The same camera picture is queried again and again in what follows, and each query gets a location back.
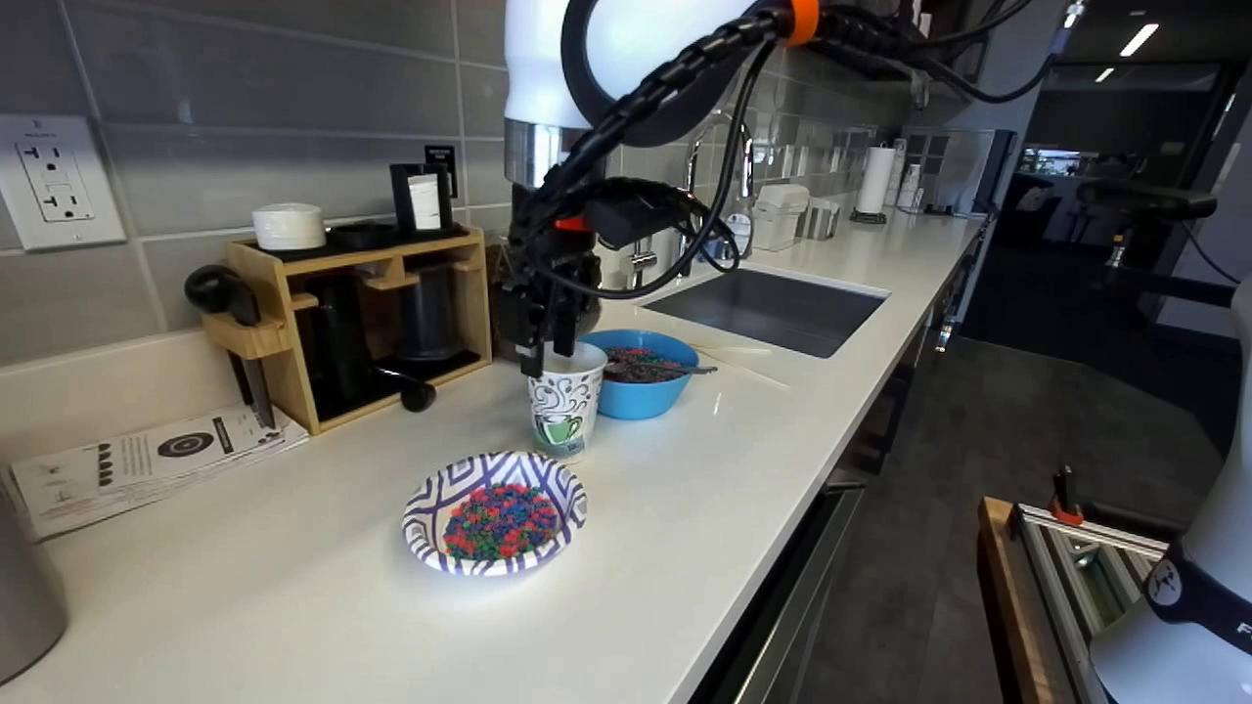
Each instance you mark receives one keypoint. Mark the white patterned paper cup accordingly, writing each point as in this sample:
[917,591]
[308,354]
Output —
[564,397]

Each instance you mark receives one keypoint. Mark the blue plastic bowl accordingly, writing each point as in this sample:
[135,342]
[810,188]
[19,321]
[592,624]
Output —
[638,402]

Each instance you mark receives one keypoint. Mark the white wall outlet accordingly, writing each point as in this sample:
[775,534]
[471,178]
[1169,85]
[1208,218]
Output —
[55,186]

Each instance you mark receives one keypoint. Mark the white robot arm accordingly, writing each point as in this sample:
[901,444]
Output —
[582,85]

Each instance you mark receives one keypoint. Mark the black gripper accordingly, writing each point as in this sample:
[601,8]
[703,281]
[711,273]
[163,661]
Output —
[548,281]

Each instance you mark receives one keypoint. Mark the printed paper card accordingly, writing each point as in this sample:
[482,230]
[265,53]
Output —
[125,472]

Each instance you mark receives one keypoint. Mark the small black picture frame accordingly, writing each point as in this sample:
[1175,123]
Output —
[419,200]

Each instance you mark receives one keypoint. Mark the metal spoon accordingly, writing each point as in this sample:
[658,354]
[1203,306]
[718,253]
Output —
[697,368]

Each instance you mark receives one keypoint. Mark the dark kitchen sink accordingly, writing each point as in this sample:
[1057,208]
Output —
[775,312]

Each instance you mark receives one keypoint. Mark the blue patterned paper bowl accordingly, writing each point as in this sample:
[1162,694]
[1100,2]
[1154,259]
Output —
[495,514]

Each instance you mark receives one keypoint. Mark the wooden coffee rack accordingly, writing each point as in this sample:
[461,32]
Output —
[330,339]

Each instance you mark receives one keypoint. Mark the grey metal container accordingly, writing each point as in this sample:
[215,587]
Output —
[34,611]

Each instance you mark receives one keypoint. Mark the wooden roller cart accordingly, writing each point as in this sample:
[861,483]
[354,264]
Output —
[1055,575]

